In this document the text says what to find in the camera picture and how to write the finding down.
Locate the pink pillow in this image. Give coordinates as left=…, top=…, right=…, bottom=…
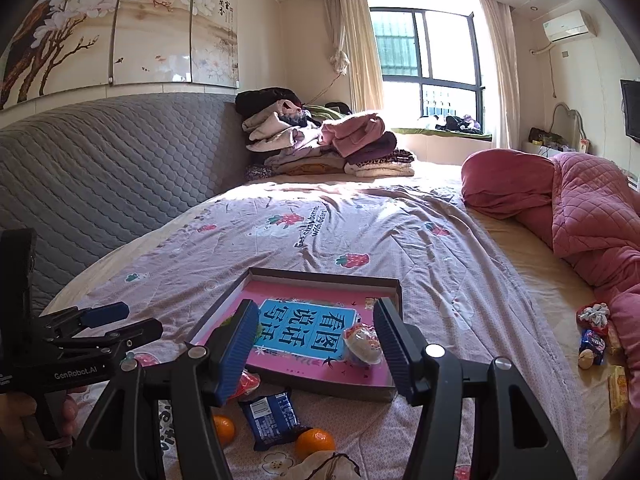
left=460, top=149, right=557, bottom=222

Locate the floral wall painting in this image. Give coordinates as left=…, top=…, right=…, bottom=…
left=0, top=0, right=241, bottom=111

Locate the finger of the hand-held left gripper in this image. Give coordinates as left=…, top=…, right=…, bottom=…
left=50, top=317, right=164, bottom=362
left=35, top=302, right=130, bottom=339

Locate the red white fabric hair tie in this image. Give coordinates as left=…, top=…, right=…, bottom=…
left=575, top=302, right=612, bottom=336

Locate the strawberry printed bed sheet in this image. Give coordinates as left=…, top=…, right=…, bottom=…
left=40, top=162, right=591, bottom=480

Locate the dark framed window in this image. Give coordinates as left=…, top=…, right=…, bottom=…
left=369, top=7, right=487, bottom=133

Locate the person's left hand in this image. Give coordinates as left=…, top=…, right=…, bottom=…
left=0, top=390, right=78, bottom=466

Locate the pink quilted blanket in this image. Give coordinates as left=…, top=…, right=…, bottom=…
left=520, top=152, right=640, bottom=446

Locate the pink workbook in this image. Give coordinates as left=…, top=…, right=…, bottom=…
left=197, top=280, right=398, bottom=386

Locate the white plastic bag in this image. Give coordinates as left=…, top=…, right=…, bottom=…
left=280, top=450, right=362, bottom=480

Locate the pile of folded clothes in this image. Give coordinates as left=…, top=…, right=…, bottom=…
left=235, top=87, right=416, bottom=183

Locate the small blue snack packet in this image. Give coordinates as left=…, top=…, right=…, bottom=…
left=579, top=329, right=607, bottom=361

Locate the orange mandarin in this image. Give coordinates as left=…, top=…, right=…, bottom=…
left=295, top=427, right=337, bottom=461
left=212, top=415, right=237, bottom=448

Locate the beige curtain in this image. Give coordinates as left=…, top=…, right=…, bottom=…
left=322, top=0, right=386, bottom=113
left=477, top=0, right=523, bottom=151

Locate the dark blue snack packet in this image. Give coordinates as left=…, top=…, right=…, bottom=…
left=237, top=392, right=311, bottom=452

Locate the white air conditioner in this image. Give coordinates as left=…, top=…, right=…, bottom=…
left=542, top=9, right=598, bottom=43

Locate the clothes heap on windowsill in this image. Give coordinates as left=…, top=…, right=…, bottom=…
left=417, top=114, right=483, bottom=136

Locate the yellow snack packet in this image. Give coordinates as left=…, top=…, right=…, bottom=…
left=607, top=365, right=630, bottom=413

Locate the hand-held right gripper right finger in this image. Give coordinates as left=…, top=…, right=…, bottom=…
left=372, top=297, right=566, bottom=480

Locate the wrapped round snack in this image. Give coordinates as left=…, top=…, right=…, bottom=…
left=345, top=322, right=386, bottom=368

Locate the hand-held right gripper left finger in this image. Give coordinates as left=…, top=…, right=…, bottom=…
left=75, top=300, right=261, bottom=480

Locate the green windowsill mat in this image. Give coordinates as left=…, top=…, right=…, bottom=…
left=390, top=127, right=493, bottom=142

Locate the black wall television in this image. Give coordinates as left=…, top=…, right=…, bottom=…
left=620, top=79, right=640, bottom=143

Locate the colourful snack packet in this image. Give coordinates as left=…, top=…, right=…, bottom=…
left=232, top=370, right=262, bottom=401

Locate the grey quilted headboard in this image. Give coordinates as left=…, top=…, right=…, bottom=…
left=0, top=92, right=251, bottom=306

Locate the pink box lid tray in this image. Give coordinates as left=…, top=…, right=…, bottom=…
left=189, top=267, right=404, bottom=404

